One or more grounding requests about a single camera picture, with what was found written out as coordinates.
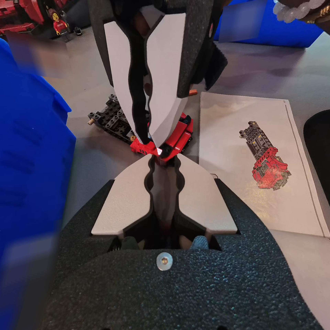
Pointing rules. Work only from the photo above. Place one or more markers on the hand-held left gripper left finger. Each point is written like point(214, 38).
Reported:
point(124, 206)

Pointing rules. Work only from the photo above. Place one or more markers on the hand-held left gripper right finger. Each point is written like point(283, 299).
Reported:
point(203, 206)

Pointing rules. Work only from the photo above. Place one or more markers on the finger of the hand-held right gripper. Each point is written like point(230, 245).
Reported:
point(121, 62)
point(167, 67)

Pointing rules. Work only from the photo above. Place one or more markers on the red and black lego car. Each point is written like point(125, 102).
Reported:
point(114, 116)

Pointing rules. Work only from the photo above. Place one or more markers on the blue plastic bin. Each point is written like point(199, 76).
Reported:
point(299, 33)
point(36, 154)

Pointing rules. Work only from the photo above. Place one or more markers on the lego instruction booklet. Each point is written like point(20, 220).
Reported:
point(232, 170)

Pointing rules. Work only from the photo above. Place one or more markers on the lego minifigure red torso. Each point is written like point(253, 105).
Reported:
point(59, 23)

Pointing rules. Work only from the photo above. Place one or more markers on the red lego model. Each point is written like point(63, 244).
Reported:
point(23, 13)

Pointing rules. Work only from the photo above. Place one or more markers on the black quilted pad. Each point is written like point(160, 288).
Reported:
point(319, 144)

